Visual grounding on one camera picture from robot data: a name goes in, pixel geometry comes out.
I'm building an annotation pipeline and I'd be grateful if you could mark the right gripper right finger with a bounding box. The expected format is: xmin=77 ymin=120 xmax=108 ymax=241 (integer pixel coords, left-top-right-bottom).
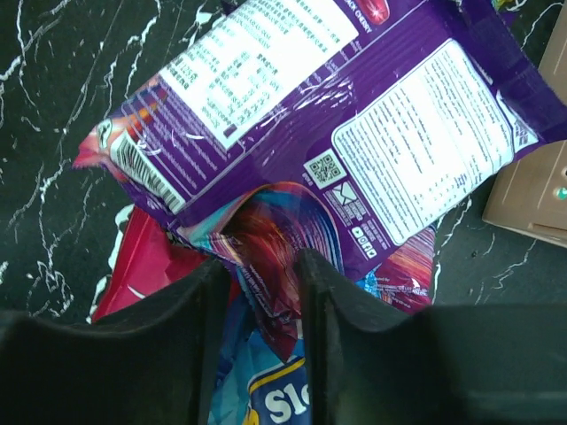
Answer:
xmin=296 ymin=249 xmax=566 ymax=424

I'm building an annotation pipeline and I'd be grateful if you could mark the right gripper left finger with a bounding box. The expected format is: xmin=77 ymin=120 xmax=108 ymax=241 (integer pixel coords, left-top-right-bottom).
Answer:
xmin=1 ymin=259 xmax=230 ymax=424

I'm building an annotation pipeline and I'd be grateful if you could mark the blue snack bag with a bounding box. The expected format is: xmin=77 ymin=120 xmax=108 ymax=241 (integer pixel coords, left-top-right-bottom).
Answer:
xmin=207 ymin=265 xmax=433 ymax=425

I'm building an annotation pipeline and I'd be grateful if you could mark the pink REAL chips bag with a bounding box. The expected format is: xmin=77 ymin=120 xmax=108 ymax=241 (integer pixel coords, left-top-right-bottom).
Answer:
xmin=92 ymin=207 xmax=206 ymax=321

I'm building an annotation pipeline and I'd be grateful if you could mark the green yellow snack bag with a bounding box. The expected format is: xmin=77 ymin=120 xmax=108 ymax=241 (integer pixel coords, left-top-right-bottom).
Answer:
xmin=492 ymin=0 xmax=526 ymax=13

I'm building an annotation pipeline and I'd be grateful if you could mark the orange plastic file organizer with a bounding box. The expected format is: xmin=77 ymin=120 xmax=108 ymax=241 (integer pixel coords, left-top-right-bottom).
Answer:
xmin=481 ymin=30 xmax=567 ymax=248

